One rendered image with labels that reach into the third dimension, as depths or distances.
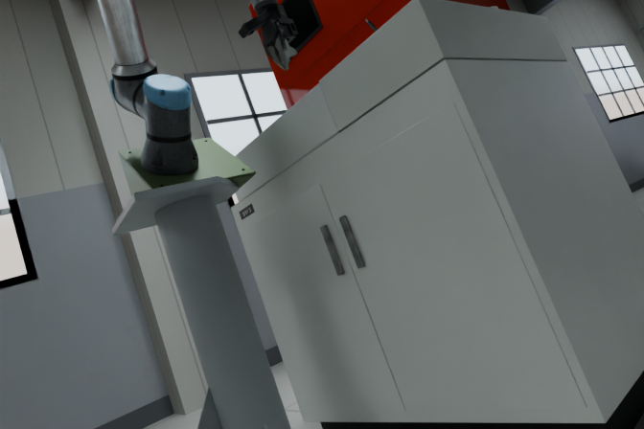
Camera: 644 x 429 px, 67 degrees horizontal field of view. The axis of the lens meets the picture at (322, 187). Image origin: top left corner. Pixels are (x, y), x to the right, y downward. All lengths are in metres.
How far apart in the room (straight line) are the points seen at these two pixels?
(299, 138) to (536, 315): 0.74
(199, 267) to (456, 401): 0.68
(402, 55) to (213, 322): 0.77
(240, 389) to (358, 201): 0.53
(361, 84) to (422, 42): 0.19
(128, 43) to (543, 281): 1.10
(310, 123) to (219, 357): 0.64
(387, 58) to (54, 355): 2.82
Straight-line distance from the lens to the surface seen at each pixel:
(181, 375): 3.30
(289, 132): 1.40
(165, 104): 1.29
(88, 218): 3.61
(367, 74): 1.18
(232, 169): 1.38
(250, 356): 1.28
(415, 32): 1.10
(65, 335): 3.47
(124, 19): 1.36
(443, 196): 1.07
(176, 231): 1.29
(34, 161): 3.73
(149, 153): 1.35
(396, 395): 1.36
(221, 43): 4.56
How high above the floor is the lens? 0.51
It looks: 9 degrees up
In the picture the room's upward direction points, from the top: 21 degrees counter-clockwise
